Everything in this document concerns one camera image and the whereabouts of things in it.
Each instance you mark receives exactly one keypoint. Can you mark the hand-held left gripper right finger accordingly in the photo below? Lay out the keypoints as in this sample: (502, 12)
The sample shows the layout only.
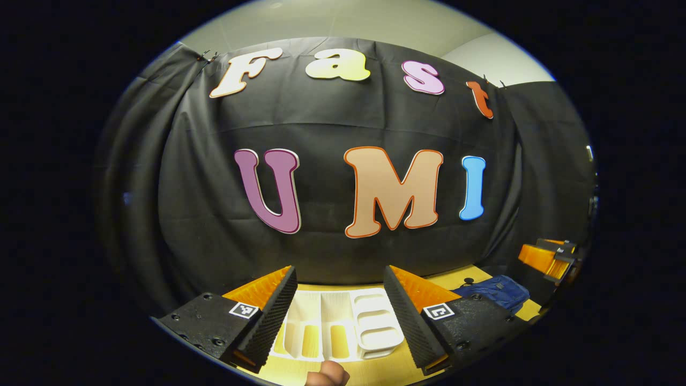
(410, 321)

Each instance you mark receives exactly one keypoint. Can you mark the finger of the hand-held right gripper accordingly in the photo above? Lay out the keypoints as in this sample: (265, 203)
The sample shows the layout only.
(563, 247)
(536, 256)

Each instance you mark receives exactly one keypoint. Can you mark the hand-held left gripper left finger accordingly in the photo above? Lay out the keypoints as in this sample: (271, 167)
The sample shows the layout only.
(270, 321)

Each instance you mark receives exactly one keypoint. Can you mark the white bookshelf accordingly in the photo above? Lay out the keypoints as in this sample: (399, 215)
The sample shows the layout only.
(375, 327)

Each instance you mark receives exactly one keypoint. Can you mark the blue schoolbag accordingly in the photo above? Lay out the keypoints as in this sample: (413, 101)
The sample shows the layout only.
(496, 292)

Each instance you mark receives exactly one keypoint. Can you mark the black backdrop cloth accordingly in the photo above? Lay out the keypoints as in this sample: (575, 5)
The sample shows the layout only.
(321, 118)

